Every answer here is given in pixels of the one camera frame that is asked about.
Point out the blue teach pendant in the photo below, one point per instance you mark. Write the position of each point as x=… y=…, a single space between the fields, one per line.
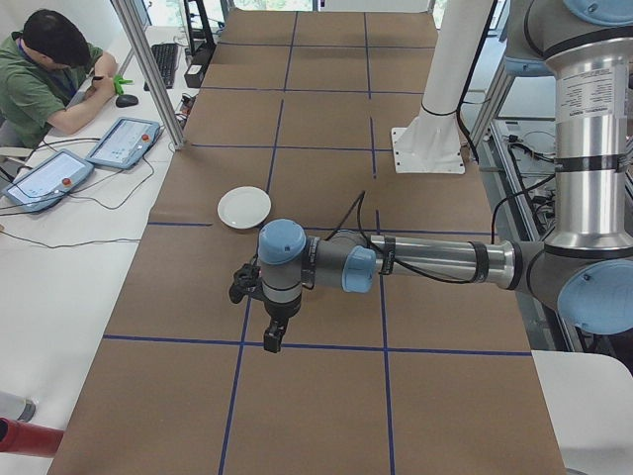
x=49 y=182
x=124 y=144

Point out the blue teach pendant near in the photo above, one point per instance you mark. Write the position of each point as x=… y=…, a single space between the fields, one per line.
x=49 y=182

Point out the black computer mouse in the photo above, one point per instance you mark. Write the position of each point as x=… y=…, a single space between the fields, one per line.
x=126 y=100

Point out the person in green shirt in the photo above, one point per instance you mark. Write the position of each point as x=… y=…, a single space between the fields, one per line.
x=51 y=78

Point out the black keyboard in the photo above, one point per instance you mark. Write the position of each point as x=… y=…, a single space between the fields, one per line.
x=166 y=58

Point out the black box on table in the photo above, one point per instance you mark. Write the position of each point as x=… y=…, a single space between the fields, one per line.
x=196 y=71

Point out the red cylinder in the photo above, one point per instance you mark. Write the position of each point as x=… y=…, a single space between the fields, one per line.
x=29 y=439

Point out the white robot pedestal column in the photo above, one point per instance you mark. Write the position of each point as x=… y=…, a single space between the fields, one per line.
x=430 y=144

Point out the white round plate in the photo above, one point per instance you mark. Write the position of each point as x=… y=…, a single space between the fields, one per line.
x=244 y=207

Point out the aluminium frame post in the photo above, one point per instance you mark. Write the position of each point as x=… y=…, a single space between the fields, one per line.
x=133 y=28

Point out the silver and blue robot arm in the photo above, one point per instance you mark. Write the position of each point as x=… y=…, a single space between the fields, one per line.
x=583 y=268

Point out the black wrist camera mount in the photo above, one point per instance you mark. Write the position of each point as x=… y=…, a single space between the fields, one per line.
x=246 y=283

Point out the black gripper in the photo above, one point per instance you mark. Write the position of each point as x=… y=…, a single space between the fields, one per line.
x=280 y=313

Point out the blue teach pendant far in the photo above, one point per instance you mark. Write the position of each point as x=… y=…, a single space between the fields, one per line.
x=124 y=144

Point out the green plastic object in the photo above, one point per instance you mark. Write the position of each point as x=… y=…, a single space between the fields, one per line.
x=119 y=83

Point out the brown paper table cover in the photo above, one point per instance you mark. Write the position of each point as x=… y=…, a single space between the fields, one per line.
x=413 y=377

